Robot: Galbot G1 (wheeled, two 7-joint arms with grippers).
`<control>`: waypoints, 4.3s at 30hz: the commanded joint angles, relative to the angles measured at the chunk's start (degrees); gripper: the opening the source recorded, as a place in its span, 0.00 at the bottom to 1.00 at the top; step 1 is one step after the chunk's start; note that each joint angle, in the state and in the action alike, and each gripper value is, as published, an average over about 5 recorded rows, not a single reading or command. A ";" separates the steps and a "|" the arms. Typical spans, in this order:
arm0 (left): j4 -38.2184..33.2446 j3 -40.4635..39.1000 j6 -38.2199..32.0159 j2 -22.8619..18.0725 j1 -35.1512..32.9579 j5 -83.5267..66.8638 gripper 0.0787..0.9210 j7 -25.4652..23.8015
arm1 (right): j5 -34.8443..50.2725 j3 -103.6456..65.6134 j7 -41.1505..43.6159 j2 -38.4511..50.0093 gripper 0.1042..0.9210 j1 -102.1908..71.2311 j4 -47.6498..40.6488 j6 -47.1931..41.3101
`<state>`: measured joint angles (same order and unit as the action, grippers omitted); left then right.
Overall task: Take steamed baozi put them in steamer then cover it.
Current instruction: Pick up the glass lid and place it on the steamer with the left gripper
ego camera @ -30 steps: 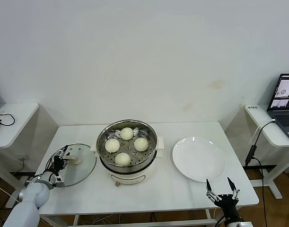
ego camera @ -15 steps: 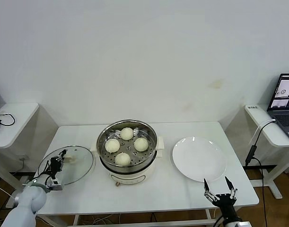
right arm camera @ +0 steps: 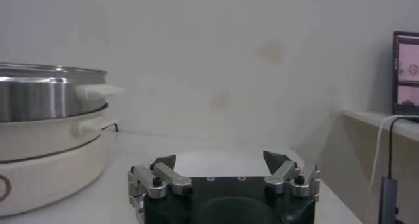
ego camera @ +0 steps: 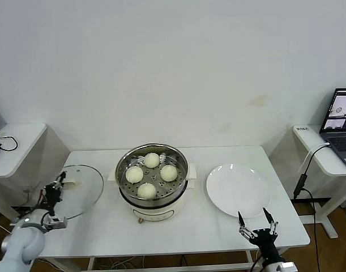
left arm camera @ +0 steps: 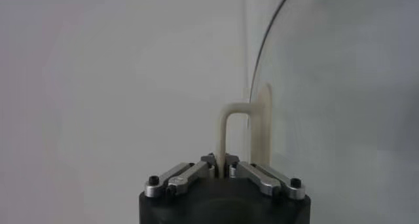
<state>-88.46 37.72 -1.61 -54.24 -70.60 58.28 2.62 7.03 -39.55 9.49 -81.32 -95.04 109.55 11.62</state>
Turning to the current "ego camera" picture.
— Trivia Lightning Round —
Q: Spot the white side desk with sticker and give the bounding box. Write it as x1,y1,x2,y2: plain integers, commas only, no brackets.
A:
291,124,346,240

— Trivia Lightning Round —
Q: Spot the round white plate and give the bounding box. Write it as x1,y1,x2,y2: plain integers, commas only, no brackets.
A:
206,163,272,219

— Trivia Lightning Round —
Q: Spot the cream electric cooking pot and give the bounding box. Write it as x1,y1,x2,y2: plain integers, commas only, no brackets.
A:
107,163,198,224

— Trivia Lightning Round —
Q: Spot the white cable bundle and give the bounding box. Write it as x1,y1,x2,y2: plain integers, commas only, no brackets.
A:
97,254,142,269

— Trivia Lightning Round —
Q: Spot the white steamed baozi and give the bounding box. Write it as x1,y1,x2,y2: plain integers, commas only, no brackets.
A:
160,165,178,182
137,182,157,199
125,166,144,184
144,152,160,168

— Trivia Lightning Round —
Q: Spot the black looped desk cable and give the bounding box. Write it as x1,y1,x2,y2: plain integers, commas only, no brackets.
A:
0,135,19,151

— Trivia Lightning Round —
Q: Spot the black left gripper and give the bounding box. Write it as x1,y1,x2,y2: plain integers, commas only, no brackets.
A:
44,171,67,212

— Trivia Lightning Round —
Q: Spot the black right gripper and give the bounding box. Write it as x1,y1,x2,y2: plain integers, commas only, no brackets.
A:
237,207,284,263

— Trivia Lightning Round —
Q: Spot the white table leg frame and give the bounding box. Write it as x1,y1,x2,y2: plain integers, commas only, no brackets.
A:
87,249,261,272

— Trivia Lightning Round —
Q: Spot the perforated steel steamer basket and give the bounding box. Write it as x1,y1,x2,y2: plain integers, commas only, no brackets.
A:
116,143,190,205

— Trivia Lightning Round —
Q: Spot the white desk cable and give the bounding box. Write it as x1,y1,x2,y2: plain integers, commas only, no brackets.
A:
298,143,332,173

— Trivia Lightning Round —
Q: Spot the round glass pot lid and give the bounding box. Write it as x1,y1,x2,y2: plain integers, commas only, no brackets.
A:
52,164,105,221

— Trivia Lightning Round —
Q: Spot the grey laptop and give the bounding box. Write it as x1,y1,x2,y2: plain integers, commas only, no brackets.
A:
319,88,346,170

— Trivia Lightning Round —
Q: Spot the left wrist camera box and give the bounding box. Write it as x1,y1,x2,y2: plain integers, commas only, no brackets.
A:
46,216,68,232

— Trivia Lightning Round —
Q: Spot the black cable with adapter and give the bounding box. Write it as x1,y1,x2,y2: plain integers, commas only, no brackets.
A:
293,144,334,272

